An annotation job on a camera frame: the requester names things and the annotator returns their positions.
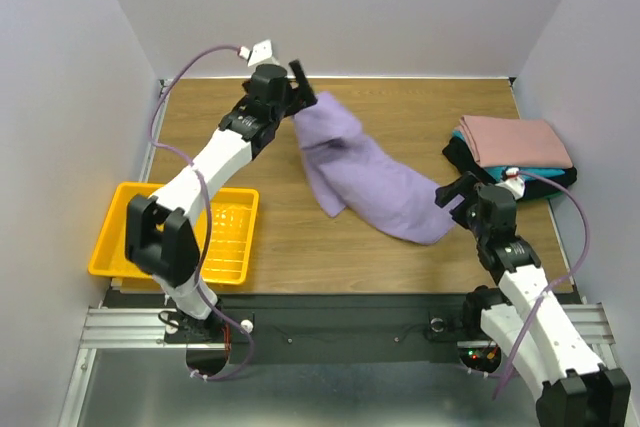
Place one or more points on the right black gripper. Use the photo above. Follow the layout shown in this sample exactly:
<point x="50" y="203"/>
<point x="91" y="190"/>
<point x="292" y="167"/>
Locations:
<point x="459" y="195"/>

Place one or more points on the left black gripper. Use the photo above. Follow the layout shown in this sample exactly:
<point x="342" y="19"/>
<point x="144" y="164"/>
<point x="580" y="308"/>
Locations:
<point x="306" y="97"/>

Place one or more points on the purple t shirt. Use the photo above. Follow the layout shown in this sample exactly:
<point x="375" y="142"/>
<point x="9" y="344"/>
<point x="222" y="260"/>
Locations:
<point x="347" y="169"/>

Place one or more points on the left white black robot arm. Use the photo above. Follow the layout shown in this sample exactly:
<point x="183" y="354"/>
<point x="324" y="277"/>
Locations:
<point x="160" y="229"/>

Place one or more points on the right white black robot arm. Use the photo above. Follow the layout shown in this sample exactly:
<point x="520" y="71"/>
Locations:
<point x="570" y="383"/>

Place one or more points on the black folded t shirt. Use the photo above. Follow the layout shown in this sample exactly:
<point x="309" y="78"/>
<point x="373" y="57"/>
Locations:
<point x="459" y="155"/>

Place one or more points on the pink folded t shirt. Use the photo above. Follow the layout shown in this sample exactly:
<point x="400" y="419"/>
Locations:
<point x="497" y="142"/>

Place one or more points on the yellow plastic tray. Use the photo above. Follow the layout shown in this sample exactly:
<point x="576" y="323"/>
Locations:
<point x="234" y="215"/>

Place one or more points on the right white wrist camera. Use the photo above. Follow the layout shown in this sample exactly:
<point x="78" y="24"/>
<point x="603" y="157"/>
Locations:
<point x="513" y="182"/>

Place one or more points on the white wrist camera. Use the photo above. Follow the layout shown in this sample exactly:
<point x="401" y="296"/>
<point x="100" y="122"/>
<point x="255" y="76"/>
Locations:
<point x="513" y="182"/>
<point x="260" y="53"/>

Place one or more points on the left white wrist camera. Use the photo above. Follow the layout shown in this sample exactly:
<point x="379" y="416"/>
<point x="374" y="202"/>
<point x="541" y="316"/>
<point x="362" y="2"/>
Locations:
<point x="260" y="53"/>

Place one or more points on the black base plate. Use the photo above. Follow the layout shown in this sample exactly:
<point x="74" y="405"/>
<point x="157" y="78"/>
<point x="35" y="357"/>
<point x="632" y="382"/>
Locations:
<point x="297" y="329"/>

